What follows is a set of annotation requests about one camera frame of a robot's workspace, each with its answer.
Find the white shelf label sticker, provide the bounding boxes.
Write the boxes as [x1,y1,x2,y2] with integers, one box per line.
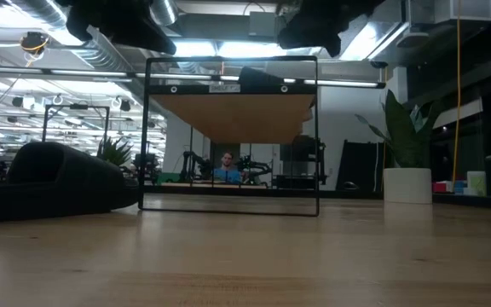
[209,84,242,94]

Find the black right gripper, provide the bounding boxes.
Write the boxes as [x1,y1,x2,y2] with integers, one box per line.
[277,0,385,59]

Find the yellow cable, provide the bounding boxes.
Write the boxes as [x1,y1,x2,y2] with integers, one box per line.
[451,0,462,191]

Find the small spiky green plant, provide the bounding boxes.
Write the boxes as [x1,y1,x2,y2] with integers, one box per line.
[96,136,134,168]

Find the black frame wooden shelf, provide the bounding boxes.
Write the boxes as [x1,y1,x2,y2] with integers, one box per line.
[137,55,320,218]

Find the black upright panel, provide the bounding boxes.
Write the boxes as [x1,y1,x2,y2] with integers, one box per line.
[335,139,385,193]

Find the black aluminium rig frame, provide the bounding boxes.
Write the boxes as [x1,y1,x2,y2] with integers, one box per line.
[137,186,491,212]

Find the black equipment cart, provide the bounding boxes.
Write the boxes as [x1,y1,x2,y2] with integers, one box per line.
[270,135,328,191]

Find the green and white box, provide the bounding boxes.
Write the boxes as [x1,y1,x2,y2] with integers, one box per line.
[466,170,488,198]

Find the person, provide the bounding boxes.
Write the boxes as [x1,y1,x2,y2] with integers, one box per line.
[212,150,244,186]

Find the black slide sandal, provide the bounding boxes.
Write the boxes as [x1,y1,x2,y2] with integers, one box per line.
[0,141,141,224]

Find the snake plant in white pot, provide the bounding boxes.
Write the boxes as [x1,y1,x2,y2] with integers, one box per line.
[354,89,443,206]

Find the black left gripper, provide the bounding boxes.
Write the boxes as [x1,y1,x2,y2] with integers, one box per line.
[55,0,177,55]

